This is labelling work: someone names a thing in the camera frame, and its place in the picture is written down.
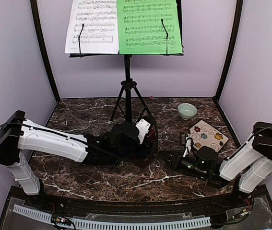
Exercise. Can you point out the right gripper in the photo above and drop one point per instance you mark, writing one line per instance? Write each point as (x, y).
(174, 161)

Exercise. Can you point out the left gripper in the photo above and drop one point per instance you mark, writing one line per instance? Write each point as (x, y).
(145, 151)

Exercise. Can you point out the dark red wooden metronome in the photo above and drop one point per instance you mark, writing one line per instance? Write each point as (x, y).
(146, 161)

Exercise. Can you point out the green paper sheet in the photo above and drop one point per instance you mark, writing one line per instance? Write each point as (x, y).
(148, 27)

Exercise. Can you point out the white sheet music paper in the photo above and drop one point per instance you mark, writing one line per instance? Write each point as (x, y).
(93, 28)

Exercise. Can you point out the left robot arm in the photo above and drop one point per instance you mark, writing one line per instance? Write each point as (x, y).
(130, 142)

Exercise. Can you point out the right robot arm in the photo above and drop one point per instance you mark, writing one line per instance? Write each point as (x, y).
(248, 166)

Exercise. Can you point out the square floral plate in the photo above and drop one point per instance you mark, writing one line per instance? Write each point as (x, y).
(203, 134)

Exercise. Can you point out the pale green ceramic bowl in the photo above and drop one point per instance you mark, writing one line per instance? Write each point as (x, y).
(186, 111)

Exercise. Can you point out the small circuit board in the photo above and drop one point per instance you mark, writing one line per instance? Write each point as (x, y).
(60, 222)

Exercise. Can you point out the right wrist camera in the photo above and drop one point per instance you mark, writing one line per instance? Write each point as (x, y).
(186, 141)

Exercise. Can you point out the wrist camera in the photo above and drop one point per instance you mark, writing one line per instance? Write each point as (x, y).
(186, 141)
(147, 129)

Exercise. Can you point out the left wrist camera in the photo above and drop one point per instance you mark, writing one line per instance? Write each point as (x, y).
(147, 129)

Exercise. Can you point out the black front rail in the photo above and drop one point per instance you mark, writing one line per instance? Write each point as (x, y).
(214, 205)

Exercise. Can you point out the white slotted cable duct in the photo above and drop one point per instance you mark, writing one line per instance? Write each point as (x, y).
(102, 222)

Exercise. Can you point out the left black frame post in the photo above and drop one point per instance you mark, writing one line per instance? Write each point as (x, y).
(43, 50)

